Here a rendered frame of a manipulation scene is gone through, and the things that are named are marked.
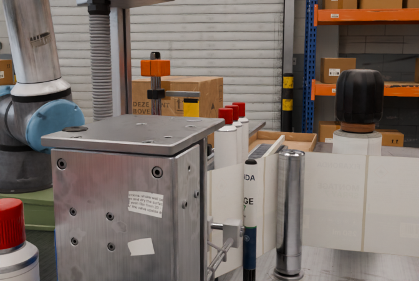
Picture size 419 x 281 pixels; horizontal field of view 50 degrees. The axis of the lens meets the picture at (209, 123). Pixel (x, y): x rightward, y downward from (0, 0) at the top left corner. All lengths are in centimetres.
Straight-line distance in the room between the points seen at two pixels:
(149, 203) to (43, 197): 72
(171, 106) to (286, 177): 84
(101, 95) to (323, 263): 43
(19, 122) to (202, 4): 439
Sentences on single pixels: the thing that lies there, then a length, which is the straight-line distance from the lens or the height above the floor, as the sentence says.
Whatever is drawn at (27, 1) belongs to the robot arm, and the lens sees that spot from 92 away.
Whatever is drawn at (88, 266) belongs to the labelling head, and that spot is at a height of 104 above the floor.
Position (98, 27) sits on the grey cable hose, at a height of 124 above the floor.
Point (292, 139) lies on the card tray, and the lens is 196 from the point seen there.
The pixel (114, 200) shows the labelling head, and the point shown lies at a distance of 34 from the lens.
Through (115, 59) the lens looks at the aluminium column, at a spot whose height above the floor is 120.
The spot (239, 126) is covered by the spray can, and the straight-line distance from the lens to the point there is 105.
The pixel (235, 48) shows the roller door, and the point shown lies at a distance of 515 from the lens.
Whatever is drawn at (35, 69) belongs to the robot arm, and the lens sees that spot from 93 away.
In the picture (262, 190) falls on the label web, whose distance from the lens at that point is 64.
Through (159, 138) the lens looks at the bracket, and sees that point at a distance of 34.
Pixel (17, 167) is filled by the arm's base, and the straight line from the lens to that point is 109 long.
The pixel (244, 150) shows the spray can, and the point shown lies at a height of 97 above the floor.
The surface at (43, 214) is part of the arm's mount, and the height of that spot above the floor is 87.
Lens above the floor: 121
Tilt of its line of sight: 9 degrees down
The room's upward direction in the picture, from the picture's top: straight up
